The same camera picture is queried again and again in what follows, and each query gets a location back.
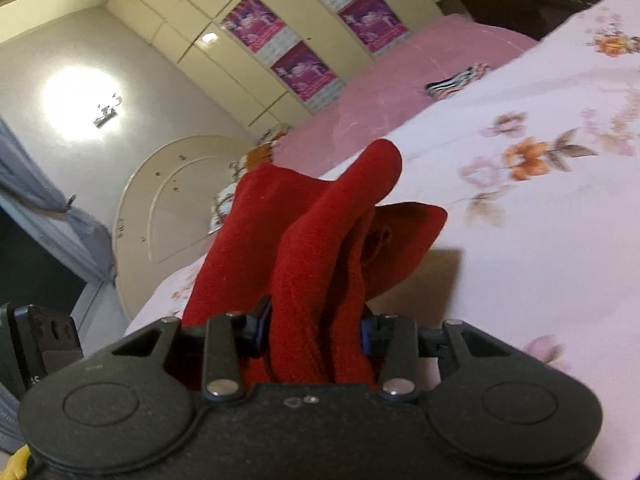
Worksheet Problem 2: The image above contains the red knit sweater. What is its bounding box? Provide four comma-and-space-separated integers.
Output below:
182, 139, 447, 385

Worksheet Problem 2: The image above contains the brown white patterned pillow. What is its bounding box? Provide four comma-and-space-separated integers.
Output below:
207, 154, 248, 235

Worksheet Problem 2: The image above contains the cream curved headboard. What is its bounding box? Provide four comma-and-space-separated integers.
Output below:
113, 134, 252, 318

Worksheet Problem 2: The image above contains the grey curtain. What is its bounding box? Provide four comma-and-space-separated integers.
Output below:
1, 125, 115, 453

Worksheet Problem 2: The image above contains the orange brown cushion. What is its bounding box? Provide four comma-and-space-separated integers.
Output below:
244, 127, 290, 171

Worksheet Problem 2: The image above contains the white floral bedsheet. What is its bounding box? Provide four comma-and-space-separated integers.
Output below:
121, 0, 640, 480

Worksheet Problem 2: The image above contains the black white striped garment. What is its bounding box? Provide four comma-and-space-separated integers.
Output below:
424, 63, 492, 101

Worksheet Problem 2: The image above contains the purple poster lower left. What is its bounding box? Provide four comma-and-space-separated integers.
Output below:
271, 41, 337, 102

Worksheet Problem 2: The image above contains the pink bedspread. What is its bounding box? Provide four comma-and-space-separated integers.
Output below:
273, 14, 537, 177

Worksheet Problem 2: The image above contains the cream wardrobe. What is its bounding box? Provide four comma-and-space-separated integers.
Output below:
106, 0, 442, 134

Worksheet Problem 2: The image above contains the purple poster lower right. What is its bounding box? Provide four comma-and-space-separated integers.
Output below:
338, 0, 410, 55

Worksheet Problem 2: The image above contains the purple poster upper left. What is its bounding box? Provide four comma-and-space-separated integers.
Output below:
221, 0, 285, 53

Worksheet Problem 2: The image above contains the wall lamp fixture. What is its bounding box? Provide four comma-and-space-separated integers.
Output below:
93, 93, 122, 128

